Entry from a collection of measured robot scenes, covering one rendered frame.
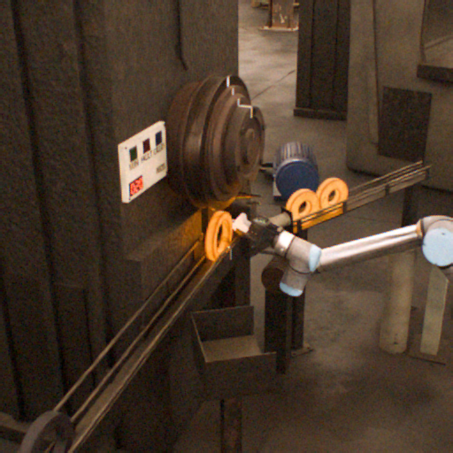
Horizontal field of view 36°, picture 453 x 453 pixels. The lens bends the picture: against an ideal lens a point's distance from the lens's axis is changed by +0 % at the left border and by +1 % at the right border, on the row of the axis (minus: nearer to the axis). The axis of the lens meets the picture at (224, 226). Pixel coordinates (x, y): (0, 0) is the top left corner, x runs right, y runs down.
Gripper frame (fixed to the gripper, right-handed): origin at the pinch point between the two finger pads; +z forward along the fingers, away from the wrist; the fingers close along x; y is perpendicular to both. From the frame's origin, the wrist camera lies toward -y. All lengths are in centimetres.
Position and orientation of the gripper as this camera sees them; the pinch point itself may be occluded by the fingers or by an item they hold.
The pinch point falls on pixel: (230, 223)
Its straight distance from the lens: 271.1
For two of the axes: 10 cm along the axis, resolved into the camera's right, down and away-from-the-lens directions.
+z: -8.8, -4.3, 2.1
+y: 2.7, -8.1, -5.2
